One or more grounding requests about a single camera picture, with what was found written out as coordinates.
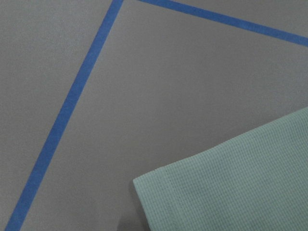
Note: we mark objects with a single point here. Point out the olive green long-sleeve shirt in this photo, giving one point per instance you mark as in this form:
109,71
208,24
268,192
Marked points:
257,181

